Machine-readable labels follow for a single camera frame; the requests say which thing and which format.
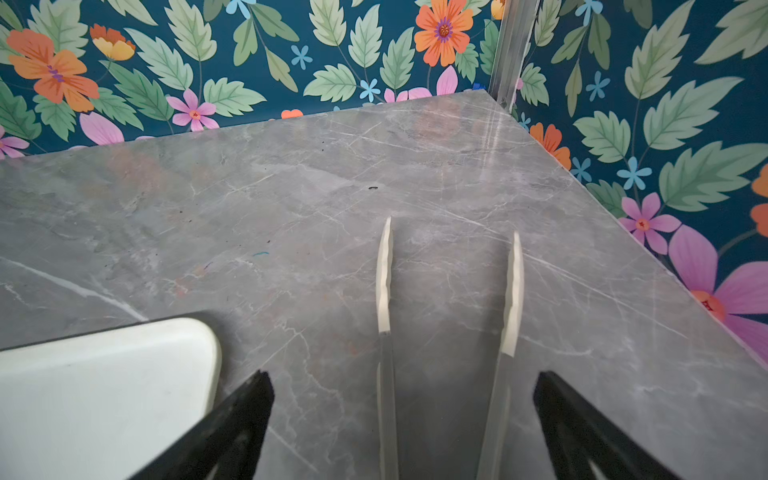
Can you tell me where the aluminium frame corner post right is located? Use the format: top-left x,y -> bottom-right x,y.
488,0 -> 540,113

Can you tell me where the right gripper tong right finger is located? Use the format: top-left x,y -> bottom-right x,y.
476,231 -> 524,479

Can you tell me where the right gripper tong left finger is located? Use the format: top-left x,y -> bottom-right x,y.
375,217 -> 399,480

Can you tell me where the white rectangular tray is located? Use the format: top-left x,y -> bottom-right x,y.
1,318 -> 222,479

